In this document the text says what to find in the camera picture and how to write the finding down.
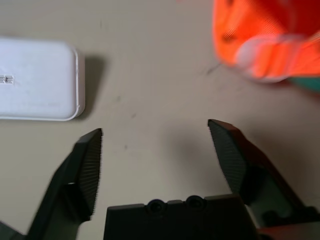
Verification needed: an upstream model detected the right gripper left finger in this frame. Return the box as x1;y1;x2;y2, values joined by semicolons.
24;128;103;240

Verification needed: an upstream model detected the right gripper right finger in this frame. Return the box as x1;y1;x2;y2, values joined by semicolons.
207;118;320;230

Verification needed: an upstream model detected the white pencil case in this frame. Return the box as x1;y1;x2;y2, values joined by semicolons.
0;37;86;122

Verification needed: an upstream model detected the teal and orange backpack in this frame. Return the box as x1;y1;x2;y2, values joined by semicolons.
211;0;320;95

